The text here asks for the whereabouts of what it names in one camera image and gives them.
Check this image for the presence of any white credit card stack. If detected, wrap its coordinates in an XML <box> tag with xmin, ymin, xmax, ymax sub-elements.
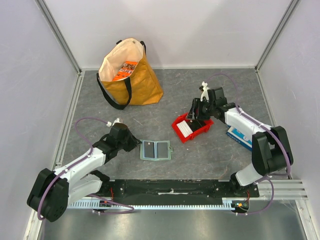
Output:
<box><xmin>176</xmin><ymin>120</ymin><xmax>193</xmax><ymax>138</ymax></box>

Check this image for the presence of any left aluminium frame post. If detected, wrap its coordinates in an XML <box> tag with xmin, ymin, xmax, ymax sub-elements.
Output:
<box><xmin>34</xmin><ymin>0</ymin><xmax>83</xmax><ymax>74</ymax></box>

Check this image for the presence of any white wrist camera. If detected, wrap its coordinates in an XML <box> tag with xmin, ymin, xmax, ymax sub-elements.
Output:
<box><xmin>199</xmin><ymin>81</ymin><xmax>210</xmax><ymax>102</ymax></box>
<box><xmin>106</xmin><ymin>118</ymin><xmax>128</xmax><ymax>128</ymax></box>

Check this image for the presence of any red plastic bin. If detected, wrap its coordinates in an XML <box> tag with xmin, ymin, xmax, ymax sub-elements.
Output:
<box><xmin>171</xmin><ymin>112</ymin><xmax>214</xmax><ymax>144</ymax></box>

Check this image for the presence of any right aluminium frame post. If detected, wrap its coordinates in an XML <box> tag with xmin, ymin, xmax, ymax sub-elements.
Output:
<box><xmin>254</xmin><ymin>0</ymin><xmax>302</xmax><ymax>73</ymax></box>

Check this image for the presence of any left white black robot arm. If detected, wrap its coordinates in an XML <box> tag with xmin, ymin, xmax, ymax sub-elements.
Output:
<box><xmin>27</xmin><ymin>122</ymin><xmax>142</xmax><ymax>222</ymax></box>

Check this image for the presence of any orange printed box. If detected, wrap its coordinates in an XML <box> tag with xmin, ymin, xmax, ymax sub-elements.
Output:
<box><xmin>112</xmin><ymin>61</ymin><xmax>138</xmax><ymax>82</ymax></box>

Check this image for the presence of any blue razor package box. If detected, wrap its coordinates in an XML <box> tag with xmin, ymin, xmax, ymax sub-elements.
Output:
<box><xmin>226</xmin><ymin>126</ymin><xmax>252</xmax><ymax>151</ymax></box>

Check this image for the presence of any aluminium frame post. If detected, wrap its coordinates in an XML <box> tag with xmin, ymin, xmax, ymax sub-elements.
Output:
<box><xmin>254</xmin><ymin>0</ymin><xmax>302</xmax><ymax>73</ymax></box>
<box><xmin>34</xmin><ymin>0</ymin><xmax>83</xmax><ymax>74</ymax></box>

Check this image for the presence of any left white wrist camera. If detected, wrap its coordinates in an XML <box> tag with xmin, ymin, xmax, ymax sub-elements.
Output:
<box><xmin>106</xmin><ymin>118</ymin><xmax>128</xmax><ymax>128</ymax></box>

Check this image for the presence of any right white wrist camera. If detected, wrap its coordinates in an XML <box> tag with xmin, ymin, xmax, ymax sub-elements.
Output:
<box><xmin>199</xmin><ymin>81</ymin><xmax>210</xmax><ymax>102</ymax></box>

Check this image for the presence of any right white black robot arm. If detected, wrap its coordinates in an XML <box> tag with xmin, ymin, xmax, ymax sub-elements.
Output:
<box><xmin>187</xmin><ymin>85</ymin><xmax>294</xmax><ymax>197</ymax></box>

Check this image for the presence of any grey slotted cable duct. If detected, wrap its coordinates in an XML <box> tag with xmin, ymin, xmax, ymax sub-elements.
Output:
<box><xmin>67</xmin><ymin>197</ymin><xmax>235</xmax><ymax>211</ymax></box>

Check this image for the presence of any mustard yellow tote bag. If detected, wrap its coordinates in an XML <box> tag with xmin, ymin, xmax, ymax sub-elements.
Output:
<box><xmin>96</xmin><ymin>38</ymin><xmax>164</xmax><ymax>110</ymax></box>

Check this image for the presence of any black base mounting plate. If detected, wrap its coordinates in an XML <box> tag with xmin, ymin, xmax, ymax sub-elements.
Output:
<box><xmin>98</xmin><ymin>179</ymin><xmax>260</xmax><ymax>198</ymax></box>

